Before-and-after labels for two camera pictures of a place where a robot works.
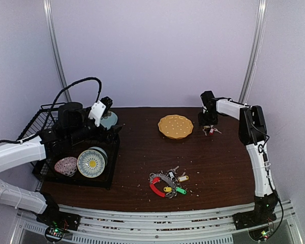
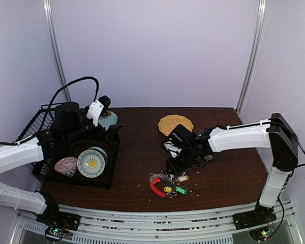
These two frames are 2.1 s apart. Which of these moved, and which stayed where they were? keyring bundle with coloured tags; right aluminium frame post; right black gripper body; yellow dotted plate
Moved: right black gripper body
Stayed: yellow dotted plate; right aluminium frame post; keyring bundle with coloured tags
